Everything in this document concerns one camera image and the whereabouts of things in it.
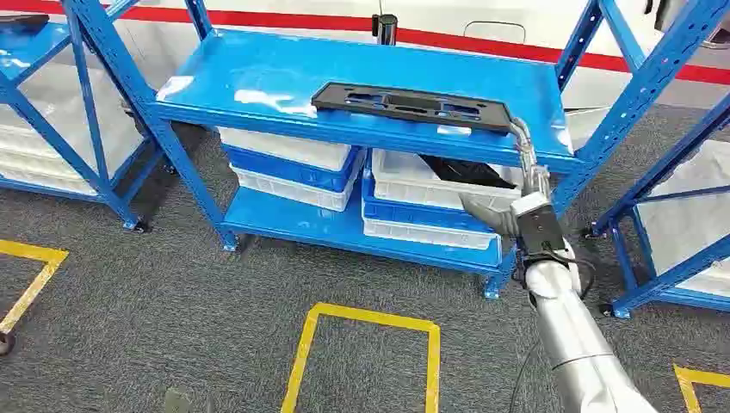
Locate blue plastic crate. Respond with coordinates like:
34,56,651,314
361,165,498,235
220,143,366,194

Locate flat black item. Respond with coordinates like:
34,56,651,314
0,14,51,34

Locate blue metal shelf rack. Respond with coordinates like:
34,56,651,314
59,0,730,300
0,11,170,235
584,108,730,320

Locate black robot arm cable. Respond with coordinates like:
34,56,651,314
506,253,597,413

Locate black barrier post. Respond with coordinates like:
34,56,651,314
371,12,399,46

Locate long black plastic panel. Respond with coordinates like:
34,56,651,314
310,81,515,135

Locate white vehicle with red stripe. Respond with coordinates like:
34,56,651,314
0,0,730,112

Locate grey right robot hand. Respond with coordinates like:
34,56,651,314
459,116,568,261

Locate black part inside crate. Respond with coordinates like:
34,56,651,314
418,153,517,190

